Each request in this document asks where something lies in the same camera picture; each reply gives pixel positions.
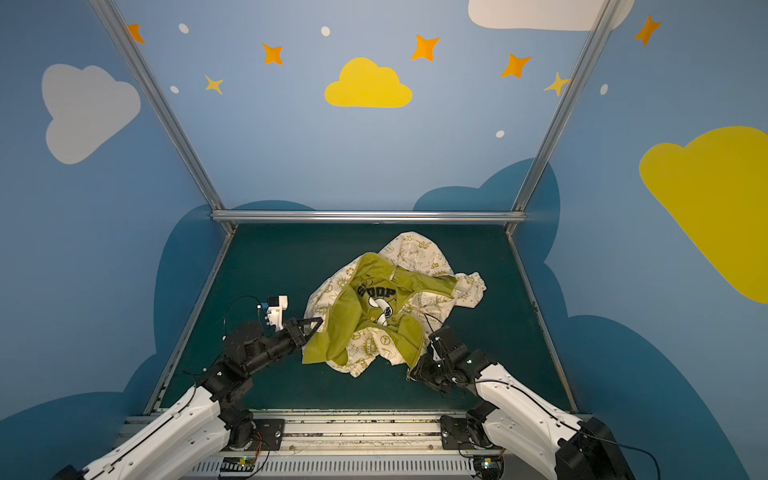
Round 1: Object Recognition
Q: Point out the green and cream printed jacket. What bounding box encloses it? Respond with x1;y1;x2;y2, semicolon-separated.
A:
302;232;486;377

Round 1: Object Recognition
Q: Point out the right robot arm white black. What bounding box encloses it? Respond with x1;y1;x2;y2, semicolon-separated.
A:
408;326;635;479

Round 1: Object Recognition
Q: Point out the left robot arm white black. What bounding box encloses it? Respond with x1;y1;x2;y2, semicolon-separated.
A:
54;317;323;479

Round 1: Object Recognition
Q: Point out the right small circuit board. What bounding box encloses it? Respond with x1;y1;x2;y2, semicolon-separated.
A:
472;456;504;480

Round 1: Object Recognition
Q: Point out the small circuit board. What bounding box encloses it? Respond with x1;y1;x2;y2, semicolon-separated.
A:
472;456;504;480
217;456;256;478

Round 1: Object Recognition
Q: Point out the left small circuit board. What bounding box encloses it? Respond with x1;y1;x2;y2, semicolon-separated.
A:
217;456;256;478

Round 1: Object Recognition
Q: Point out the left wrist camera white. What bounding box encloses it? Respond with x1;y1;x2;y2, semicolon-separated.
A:
261;295;288;332

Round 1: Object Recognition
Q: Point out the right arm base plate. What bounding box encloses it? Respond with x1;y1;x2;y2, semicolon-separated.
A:
439;415;488;450

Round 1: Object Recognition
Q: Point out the front aluminium mounting rail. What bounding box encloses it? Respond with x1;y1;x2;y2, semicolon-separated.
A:
98;410;619;480

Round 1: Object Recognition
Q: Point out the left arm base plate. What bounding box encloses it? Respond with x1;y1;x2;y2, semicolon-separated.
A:
239;418;285;452

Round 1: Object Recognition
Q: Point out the right side table rail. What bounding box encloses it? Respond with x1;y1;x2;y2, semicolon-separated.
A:
505;228;579;412

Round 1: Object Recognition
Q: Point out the table rail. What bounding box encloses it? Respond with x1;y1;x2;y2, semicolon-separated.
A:
143;232;235;415
505;228;579;412

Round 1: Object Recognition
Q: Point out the left side table rail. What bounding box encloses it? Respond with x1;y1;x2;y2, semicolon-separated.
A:
143;232;235;415

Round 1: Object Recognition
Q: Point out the rear aluminium frame bar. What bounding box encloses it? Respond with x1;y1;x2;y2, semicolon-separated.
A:
212;210;526;224

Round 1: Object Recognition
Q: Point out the left aluminium frame post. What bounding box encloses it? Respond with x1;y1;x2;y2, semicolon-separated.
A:
89;0;225;210

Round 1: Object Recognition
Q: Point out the aluminium frame post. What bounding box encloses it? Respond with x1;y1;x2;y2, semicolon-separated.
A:
512;0;622;217
89;0;225;210

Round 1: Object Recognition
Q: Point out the right aluminium frame post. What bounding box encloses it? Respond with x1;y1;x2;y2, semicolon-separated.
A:
512;0;622;217

